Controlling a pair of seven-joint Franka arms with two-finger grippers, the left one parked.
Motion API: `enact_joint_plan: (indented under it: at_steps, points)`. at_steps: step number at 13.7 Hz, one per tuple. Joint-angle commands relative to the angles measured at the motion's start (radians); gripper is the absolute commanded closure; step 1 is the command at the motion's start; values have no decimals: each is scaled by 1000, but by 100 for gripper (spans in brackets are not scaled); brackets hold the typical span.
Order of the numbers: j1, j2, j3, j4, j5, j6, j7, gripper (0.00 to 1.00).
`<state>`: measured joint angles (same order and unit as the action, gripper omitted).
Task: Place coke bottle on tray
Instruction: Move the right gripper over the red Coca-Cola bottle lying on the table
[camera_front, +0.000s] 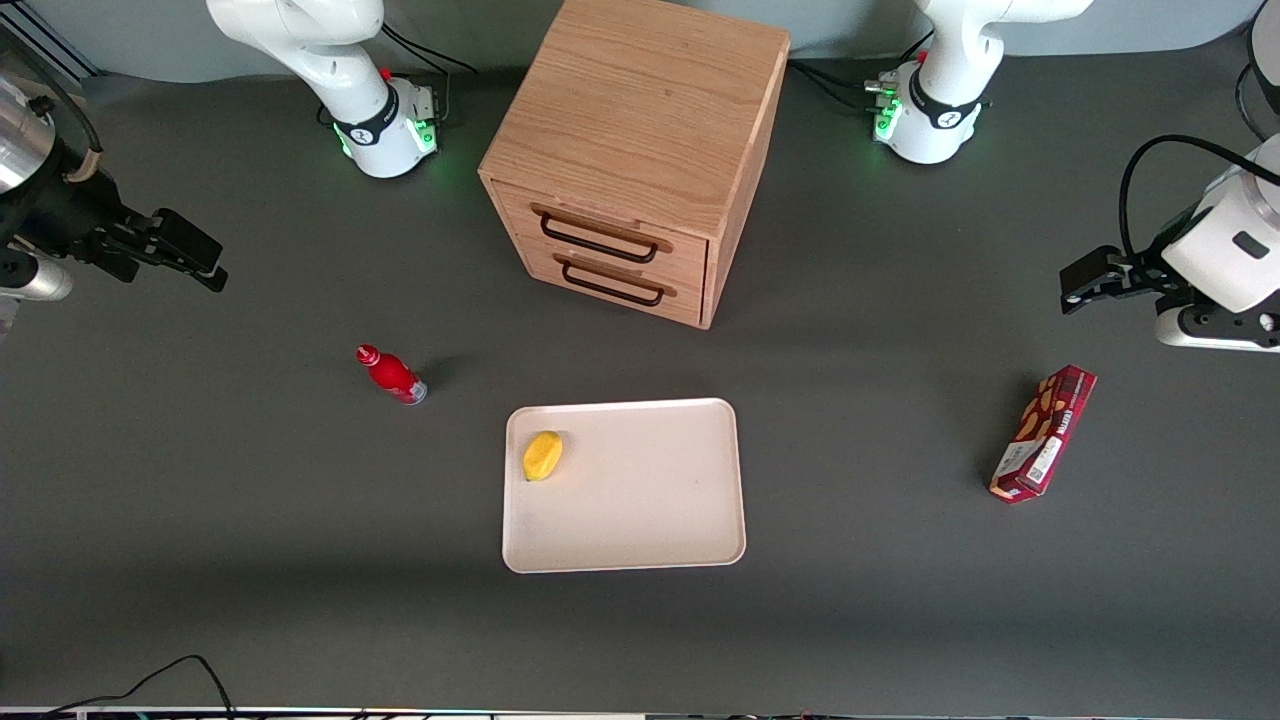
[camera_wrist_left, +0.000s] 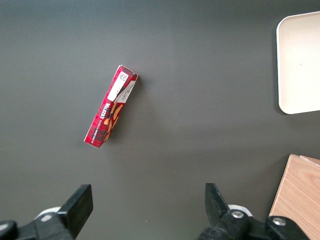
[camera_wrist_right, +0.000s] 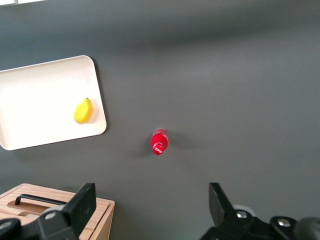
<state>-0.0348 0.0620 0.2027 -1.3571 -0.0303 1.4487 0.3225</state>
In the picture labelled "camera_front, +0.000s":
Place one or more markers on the red snack box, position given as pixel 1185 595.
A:
pixel 1043 432

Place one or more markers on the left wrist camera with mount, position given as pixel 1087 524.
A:
pixel 1215 328

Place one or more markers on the aluminium frame profile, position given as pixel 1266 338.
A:
pixel 45 40

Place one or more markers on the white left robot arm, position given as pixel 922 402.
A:
pixel 960 60

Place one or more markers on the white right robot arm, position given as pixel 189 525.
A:
pixel 300 30

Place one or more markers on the red coke bottle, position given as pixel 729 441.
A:
pixel 392 374

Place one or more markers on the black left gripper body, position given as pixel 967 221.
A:
pixel 1140 276

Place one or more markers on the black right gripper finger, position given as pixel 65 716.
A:
pixel 190 275
pixel 185 238

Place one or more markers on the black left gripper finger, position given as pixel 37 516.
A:
pixel 1095 297
pixel 1090 265

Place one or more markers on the wooden drawer cabinet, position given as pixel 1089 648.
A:
pixel 640 110

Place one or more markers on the yellow lemon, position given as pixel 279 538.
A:
pixel 542 456

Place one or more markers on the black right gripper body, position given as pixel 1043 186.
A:
pixel 62 213

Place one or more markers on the cream plastic tray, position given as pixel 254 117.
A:
pixel 640 500

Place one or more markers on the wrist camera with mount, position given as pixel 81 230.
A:
pixel 1215 328
pixel 40 280

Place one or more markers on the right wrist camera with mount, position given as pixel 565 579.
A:
pixel 40 280

